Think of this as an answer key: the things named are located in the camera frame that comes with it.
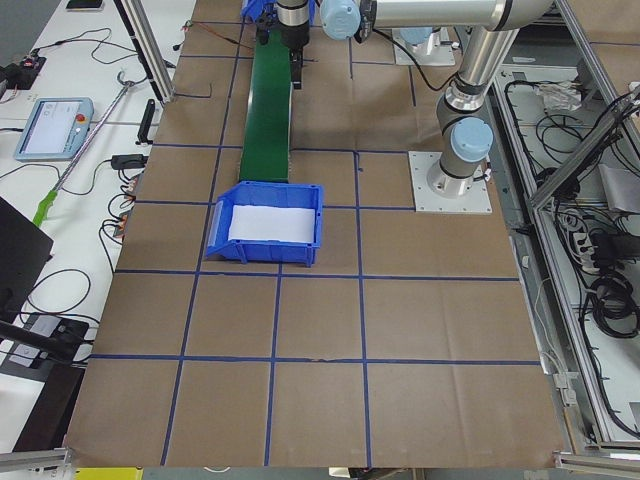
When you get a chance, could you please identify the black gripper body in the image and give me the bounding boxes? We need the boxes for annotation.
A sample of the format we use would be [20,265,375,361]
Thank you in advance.
[276,0,310,50]

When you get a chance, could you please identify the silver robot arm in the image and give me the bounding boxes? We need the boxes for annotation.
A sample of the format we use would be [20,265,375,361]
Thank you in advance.
[320,0,551,199]

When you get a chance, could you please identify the blue bin right side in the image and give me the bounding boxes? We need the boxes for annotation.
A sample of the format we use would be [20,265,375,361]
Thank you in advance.
[240,0,276,22]

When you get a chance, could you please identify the blue bin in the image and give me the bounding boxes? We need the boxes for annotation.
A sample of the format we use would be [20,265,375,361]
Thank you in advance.
[205,181,324,267]
[240,0,276,22]

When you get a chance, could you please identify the green conveyor belt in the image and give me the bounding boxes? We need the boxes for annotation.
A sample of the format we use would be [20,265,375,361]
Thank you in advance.
[239,30,291,182]

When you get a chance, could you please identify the blue bin left side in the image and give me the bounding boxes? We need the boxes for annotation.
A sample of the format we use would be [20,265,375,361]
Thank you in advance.
[205,181,324,267]

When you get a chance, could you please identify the white foam pad left bin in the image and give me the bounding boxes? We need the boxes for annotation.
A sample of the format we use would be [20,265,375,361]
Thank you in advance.
[228,205,316,243]

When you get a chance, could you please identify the black power adapter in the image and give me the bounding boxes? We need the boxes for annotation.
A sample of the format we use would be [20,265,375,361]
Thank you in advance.
[110,154,148,170]

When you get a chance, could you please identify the teach pendant tablet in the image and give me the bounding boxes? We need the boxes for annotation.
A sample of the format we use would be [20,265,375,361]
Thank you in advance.
[14,97,94,162]

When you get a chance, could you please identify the long metal grabber pole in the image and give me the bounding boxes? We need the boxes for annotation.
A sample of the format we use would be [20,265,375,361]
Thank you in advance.
[32,70,136,227]

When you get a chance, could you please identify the black monitor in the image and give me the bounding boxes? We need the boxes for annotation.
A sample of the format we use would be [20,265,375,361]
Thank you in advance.
[0,198,53,323]

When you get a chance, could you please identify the red black wire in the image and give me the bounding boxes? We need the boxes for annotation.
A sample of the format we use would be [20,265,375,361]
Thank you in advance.
[182,18,256,56]

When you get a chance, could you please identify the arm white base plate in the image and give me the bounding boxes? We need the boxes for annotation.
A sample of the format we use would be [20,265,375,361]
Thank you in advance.
[408,151,492,215]
[392,26,455,67]

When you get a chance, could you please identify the aluminium frame post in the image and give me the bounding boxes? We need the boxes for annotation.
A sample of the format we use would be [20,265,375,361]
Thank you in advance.
[114,0,175,105]

